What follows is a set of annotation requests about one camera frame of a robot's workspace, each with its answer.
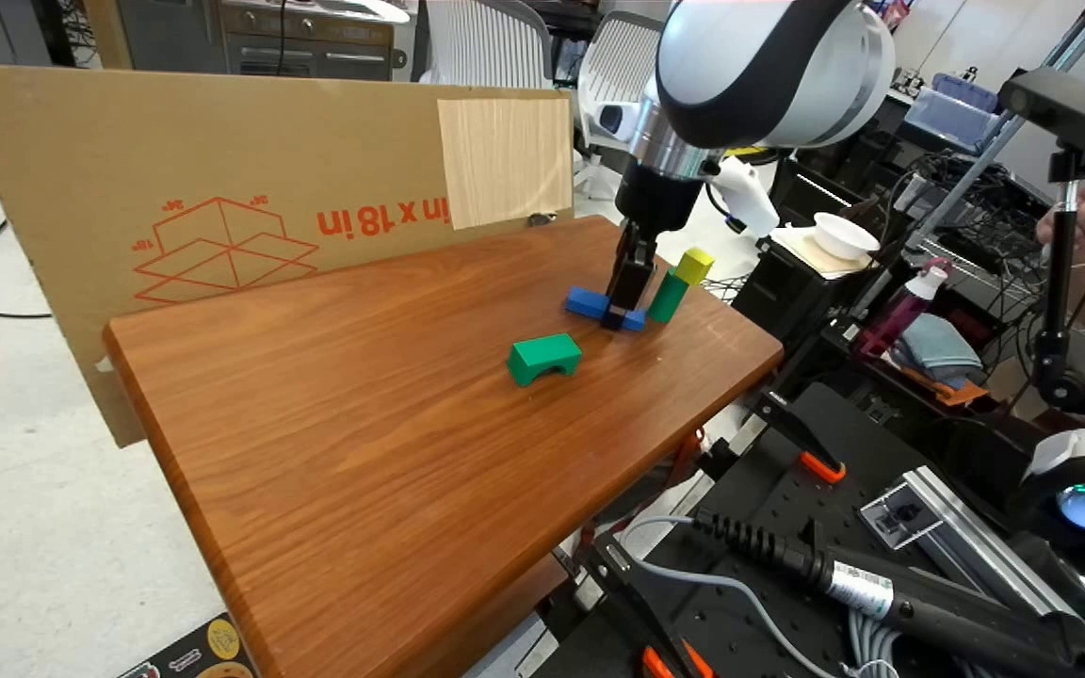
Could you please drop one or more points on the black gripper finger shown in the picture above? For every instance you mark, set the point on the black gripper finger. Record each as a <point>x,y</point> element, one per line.
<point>643,275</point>
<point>622,268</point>

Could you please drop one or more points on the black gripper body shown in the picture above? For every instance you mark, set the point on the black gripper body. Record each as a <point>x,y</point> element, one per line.
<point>656,199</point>

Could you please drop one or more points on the blue rectangular block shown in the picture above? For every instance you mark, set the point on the blue rectangular block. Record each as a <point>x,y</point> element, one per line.
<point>586,302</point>

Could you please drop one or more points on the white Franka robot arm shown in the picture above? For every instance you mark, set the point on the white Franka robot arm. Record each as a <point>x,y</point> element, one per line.
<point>768,61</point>

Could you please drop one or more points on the yellow cube block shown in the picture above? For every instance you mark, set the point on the yellow cube block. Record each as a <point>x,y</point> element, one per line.
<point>695,264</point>

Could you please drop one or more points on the green arch block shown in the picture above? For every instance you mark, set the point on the green arch block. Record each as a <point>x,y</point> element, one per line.
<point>536,356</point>

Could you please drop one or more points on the operator hand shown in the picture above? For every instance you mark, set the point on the operator hand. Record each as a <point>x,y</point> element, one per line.
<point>1075,217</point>

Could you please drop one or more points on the white bowl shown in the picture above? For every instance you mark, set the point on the white bowl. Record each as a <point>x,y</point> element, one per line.
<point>843,234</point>

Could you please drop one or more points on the black clamp orange tip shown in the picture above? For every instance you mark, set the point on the black clamp orange tip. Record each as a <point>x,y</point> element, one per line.
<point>807,447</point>

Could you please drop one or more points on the pink bottle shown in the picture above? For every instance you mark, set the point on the pink bottle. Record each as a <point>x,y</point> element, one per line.
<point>892,322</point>

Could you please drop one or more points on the grey blue cloth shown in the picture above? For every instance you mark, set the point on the grey blue cloth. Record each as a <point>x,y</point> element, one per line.
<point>943,343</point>

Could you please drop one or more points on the printed marker tag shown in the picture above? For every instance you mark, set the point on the printed marker tag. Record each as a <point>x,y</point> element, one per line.
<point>900,518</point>

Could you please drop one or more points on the cardboard box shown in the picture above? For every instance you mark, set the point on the cardboard box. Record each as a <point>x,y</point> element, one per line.
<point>90,162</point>

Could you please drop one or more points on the black sticker panel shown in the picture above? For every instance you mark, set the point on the black sticker panel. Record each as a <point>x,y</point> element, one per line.
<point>197,648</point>

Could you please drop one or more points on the black camera stand pole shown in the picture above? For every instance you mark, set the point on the black camera stand pole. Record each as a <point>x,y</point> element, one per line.
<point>1054,288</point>

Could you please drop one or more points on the black camera on stand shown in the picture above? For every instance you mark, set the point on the black camera on stand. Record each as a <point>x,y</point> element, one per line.
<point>1075,109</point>

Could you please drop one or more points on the aluminium extrusion rail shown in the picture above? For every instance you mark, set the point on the aluminium extrusion rail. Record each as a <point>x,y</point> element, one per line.
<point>1007,558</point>

